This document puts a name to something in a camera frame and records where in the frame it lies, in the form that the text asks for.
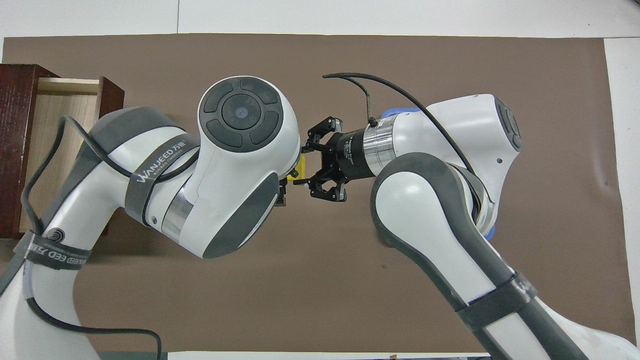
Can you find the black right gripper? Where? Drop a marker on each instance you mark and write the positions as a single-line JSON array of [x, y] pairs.
[[350, 155]]

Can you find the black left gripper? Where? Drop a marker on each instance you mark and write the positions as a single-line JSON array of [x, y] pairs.
[[281, 192]]

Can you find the yellow cube block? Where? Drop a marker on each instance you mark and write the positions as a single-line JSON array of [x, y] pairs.
[[301, 164]]

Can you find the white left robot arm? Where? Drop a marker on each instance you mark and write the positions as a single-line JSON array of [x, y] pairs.
[[230, 165]]

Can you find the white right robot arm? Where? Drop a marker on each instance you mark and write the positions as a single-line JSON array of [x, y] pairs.
[[440, 200]]

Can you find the blue plastic tray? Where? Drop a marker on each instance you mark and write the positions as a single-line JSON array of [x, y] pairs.
[[400, 112]]

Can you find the brown table mat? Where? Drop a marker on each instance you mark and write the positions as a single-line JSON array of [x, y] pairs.
[[300, 280]]

